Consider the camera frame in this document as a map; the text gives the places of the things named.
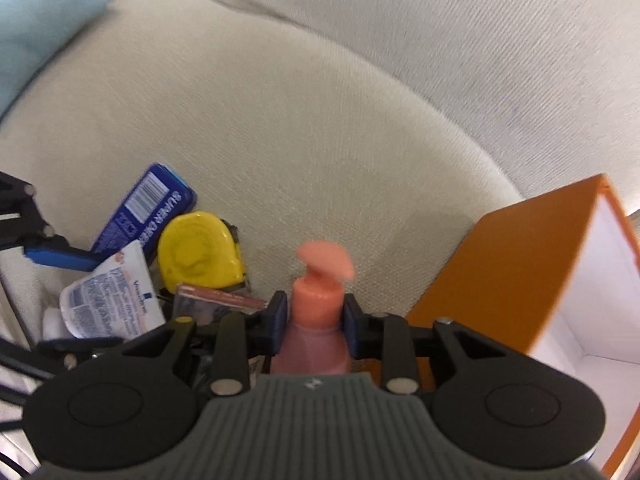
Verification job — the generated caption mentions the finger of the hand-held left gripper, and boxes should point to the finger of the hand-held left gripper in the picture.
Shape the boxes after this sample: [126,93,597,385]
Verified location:
[0,336,126,381]
[0,171,102,273]

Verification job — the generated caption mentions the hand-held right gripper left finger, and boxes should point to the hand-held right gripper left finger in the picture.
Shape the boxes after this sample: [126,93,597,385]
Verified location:
[122,291,290,397]

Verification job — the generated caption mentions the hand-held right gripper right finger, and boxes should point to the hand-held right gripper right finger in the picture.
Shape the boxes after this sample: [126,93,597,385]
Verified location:
[341,294,527,395]

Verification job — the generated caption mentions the pink pump bottle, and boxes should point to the pink pump bottle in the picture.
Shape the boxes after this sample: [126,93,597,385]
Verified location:
[270,240,357,377]

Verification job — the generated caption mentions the white squeeze tube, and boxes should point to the white squeeze tube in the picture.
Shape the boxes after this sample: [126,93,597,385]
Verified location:
[42,240,167,345]

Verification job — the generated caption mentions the brown photo card pack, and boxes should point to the brown photo card pack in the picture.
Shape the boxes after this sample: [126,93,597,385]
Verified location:
[172,282,268,323]

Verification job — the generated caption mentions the orange cardboard box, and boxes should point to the orange cardboard box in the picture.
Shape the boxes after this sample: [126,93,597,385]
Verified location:
[404,173,640,479]

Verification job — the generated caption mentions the blue rectangular tin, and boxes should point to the blue rectangular tin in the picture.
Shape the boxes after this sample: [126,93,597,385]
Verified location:
[90,162,197,256]

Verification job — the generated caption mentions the yellow tape measure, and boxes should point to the yellow tape measure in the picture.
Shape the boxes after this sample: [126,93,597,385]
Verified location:
[157,211,251,293]

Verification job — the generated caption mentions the beige sofa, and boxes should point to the beige sofa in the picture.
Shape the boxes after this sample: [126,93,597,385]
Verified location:
[0,0,640,461]

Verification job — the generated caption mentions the light blue pillow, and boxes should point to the light blue pillow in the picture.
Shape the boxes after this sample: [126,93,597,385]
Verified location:
[0,0,118,116]

